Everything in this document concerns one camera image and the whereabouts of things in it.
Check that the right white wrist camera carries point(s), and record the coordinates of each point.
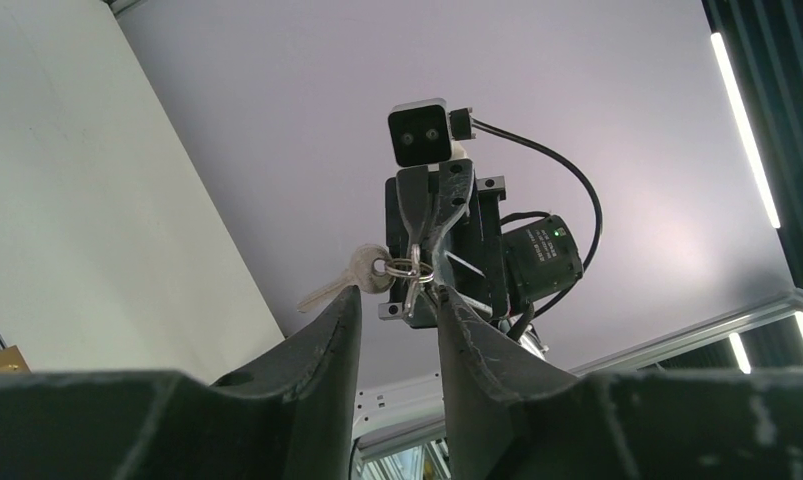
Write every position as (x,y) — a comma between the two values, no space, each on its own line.
(427,132)

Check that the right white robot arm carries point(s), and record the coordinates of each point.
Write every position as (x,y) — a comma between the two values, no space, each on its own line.
(527,331)

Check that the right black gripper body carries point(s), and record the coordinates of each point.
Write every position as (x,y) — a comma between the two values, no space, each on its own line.
(502,265)

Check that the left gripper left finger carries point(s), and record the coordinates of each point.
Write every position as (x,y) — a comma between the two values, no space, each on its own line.
(287,414)

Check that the padlock keys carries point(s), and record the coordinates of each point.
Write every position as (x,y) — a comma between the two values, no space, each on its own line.
(373,270)

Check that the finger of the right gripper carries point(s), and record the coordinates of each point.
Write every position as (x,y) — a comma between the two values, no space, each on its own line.
(454,182)
(414,203)

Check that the brass padlock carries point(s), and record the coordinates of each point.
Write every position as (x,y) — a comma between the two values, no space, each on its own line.
(12,361)

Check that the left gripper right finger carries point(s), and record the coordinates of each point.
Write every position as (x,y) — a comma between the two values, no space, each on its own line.
(511,415)

